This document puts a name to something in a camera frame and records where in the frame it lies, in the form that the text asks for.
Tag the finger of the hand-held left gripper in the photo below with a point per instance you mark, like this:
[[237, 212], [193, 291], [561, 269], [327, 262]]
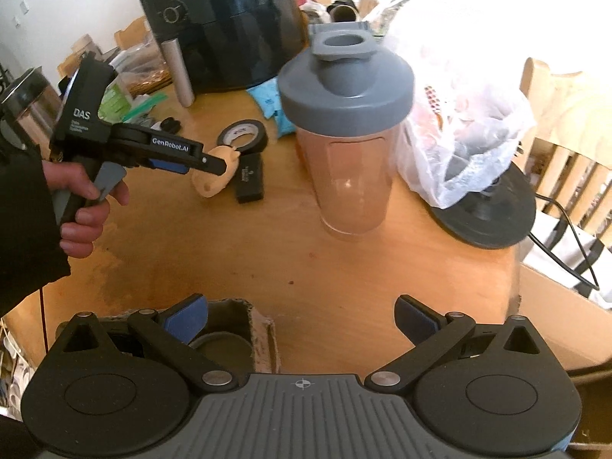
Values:
[[210, 162], [167, 165]]

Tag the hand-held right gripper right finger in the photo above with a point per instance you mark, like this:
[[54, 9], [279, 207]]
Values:
[[413, 320]]

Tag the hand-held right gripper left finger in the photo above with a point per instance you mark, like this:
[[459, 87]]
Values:
[[189, 319]]

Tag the peach toy figure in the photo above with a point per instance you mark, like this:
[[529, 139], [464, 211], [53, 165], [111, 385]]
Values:
[[213, 184]]

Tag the brown cardboard box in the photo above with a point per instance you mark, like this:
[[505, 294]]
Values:
[[263, 344]]

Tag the person's left forearm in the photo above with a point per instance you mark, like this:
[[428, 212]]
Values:
[[24, 229]]

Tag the person's left hand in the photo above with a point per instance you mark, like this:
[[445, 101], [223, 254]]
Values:
[[71, 179]]

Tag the green label tub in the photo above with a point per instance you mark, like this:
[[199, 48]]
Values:
[[117, 103]]

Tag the black knob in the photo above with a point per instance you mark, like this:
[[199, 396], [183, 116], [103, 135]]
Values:
[[169, 125]]

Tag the small black box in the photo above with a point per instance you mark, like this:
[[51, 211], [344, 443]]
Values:
[[249, 179]]

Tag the steel electric kettle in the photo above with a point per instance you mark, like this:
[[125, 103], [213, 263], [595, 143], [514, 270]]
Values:
[[33, 110]]

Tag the black tape roll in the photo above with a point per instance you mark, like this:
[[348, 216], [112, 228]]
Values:
[[258, 136]]

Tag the teal plastic strip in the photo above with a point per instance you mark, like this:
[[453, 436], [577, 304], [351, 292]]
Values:
[[146, 107]]

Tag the wicker basket in bag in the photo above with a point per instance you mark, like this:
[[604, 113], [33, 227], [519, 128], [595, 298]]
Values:
[[148, 74]]

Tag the blue packet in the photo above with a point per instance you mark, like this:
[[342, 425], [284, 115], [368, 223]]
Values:
[[265, 98], [285, 122]]

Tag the wooden chair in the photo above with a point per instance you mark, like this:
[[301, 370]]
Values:
[[131, 33], [569, 153]]

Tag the grey cylinder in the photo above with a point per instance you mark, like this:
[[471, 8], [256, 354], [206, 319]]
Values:
[[179, 74]]

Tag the black air fryer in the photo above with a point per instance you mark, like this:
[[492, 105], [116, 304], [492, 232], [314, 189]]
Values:
[[229, 33]]

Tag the black round disc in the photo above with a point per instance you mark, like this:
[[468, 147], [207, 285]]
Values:
[[497, 220]]

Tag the large cardboard box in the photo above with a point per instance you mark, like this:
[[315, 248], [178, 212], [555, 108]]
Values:
[[559, 325]]

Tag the clear shaker bottle grey lid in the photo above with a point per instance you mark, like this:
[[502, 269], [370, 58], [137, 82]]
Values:
[[349, 105]]

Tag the white plastic bag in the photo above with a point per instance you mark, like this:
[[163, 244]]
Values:
[[468, 119]]

